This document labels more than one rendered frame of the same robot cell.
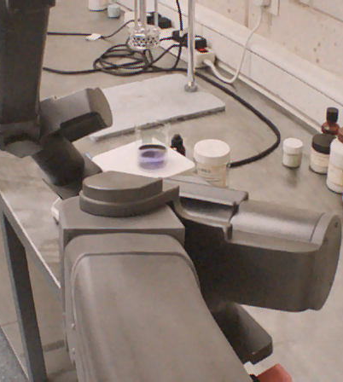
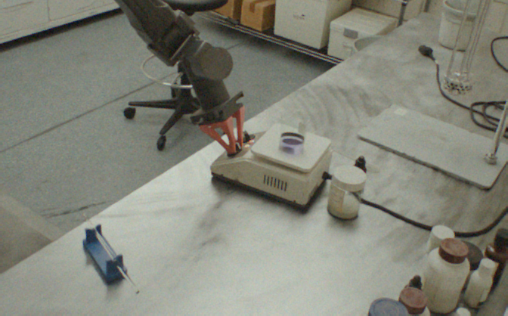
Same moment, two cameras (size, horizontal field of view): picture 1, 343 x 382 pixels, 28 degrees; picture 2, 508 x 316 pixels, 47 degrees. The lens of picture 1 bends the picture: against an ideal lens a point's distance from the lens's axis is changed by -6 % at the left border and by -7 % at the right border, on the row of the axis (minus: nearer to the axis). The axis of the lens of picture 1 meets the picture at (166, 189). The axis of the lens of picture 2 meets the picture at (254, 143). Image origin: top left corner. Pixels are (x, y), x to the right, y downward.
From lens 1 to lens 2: 0.88 m
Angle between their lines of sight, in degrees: 51
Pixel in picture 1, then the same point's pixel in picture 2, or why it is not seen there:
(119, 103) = (419, 131)
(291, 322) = (186, 297)
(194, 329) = not seen: outside the picture
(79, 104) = (195, 48)
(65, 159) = (200, 90)
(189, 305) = not seen: outside the picture
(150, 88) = (464, 140)
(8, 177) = (273, 115)
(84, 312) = not seen: outside the picture
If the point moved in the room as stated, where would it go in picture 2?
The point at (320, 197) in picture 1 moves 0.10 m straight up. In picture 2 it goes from (396, 284) to (410, 236)
